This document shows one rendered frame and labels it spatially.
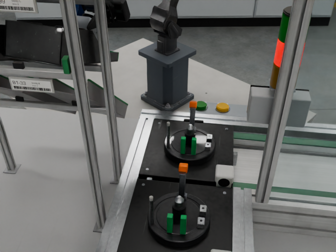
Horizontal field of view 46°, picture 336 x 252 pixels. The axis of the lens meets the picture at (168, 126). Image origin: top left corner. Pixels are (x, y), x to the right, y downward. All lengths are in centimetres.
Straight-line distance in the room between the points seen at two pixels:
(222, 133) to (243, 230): 33
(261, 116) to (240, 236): 27
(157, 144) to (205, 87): 52
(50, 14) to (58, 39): 346
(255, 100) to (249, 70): 265
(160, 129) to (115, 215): 32
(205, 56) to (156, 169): 269
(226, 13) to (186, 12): 41
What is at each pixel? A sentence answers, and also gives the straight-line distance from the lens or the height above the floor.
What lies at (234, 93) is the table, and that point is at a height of 86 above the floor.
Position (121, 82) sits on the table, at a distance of 160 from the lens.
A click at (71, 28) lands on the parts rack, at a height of 140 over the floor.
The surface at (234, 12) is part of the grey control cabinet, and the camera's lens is 419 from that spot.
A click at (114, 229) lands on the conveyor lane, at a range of 93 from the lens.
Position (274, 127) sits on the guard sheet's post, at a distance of 84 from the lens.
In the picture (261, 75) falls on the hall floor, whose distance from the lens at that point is 343.
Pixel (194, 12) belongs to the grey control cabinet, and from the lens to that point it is 414.
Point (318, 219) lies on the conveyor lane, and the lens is 105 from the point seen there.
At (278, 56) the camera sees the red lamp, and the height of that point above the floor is 133.
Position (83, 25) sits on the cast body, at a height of 128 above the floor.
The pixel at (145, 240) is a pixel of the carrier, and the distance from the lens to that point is 89.
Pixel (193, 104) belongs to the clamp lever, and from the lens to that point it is 109.
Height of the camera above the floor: 168
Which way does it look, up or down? 38 degrees down
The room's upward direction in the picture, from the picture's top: straight up
